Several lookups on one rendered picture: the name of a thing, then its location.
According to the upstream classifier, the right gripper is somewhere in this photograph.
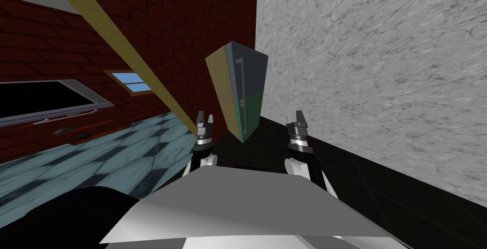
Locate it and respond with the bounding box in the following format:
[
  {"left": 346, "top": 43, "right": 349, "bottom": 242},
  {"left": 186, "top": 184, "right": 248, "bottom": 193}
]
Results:
[{"left": 285, "top": 110, "right": 309, "bottom": 139}]

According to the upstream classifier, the tan fridge cabinet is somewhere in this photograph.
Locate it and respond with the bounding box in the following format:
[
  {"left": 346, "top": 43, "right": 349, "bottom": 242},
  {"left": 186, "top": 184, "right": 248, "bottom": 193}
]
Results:
[{"left": 205, "top": 41, "right": 269, "bottom": 145}]

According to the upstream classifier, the wood framed window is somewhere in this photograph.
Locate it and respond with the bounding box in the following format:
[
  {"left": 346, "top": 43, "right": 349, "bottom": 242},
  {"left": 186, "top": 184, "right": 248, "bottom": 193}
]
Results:
[{"left": 103, "top": 70, "right": 153, "bottom": 97}]

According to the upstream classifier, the short grey fridge handle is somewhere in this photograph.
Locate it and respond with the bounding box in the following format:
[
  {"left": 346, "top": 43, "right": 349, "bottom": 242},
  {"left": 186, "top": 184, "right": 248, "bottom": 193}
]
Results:
[{"left": 239, "top": 102, "right": 249, "bottom": 135}]

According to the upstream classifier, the long grey fridge handle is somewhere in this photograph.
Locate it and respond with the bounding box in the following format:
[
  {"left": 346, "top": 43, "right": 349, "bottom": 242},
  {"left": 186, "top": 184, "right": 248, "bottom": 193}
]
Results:
[{"left": 235, "top": 57, "right": 246, "bottom": 104}]

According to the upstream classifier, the red oven with glass door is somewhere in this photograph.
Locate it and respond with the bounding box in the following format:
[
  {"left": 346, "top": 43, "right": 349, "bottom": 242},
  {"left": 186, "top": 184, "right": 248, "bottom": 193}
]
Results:
[{"left": 0, "top": 79, "right": 128, "bottom": 164}]

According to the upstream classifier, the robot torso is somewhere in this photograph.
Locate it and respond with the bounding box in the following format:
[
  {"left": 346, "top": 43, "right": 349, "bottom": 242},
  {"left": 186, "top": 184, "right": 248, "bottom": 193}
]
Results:
[{"left": 98, "top": 165, "right": 412, "bottom": 249}]

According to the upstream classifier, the green fridge door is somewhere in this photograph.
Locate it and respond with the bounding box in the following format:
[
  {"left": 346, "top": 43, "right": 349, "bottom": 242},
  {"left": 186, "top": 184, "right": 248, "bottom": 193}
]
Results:
[{"left": 234, "top": 91, "right": 264, "bottom": 145}]

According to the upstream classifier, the grey fridge door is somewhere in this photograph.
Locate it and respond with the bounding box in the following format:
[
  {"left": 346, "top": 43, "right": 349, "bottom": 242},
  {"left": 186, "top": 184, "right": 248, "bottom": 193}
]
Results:
[{"left": 224, "top": 41, "right": 269, "bottom": 104}]

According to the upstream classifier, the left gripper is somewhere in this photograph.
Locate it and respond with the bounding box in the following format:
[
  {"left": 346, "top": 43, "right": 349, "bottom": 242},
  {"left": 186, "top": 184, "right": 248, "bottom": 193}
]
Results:
[{"left": 195, "top": 110, "right": 214, "bottom": 140}]

